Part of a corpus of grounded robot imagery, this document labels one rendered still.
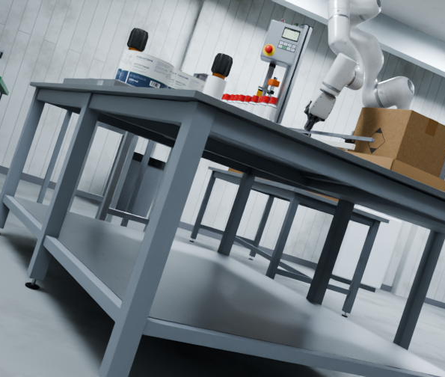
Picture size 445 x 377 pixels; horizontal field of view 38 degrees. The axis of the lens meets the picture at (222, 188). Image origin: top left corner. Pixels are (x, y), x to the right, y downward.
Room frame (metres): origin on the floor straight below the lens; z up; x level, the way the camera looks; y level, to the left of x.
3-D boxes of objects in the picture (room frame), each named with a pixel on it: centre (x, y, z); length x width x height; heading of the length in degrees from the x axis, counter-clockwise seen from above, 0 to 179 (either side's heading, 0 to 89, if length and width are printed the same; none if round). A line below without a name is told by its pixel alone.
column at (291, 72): (3.18, -0.14, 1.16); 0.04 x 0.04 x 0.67; 29
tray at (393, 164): (2.20, -0.52, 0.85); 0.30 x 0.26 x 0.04; 29
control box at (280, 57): (3.21, -0.06, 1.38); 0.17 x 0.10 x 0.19; 84
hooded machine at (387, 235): (7.96, -1.80, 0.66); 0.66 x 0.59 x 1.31; 108
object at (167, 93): (2.92, -0.01, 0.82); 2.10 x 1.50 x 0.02; 29
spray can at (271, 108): (2.98, -0.10, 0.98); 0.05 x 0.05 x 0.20
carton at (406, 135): (2.62, -0.62, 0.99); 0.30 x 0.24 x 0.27; 27
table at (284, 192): (5.66, -0.52, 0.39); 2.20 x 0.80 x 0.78; 18
